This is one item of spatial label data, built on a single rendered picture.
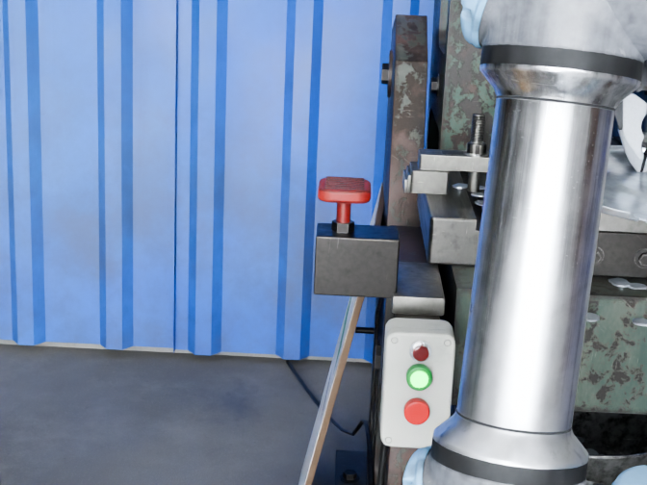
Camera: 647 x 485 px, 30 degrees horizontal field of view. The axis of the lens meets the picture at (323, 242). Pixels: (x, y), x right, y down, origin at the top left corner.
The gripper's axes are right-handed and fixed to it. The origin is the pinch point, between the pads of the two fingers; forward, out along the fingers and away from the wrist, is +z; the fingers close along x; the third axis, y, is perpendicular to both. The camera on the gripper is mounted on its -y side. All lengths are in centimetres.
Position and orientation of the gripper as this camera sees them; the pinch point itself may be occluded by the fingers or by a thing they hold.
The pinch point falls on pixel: (643, 162)
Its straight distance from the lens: 139.6
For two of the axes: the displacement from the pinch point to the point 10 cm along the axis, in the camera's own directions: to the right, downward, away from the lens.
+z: -0.3, 9.6, 2.7
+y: 0.3, -2.7, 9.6
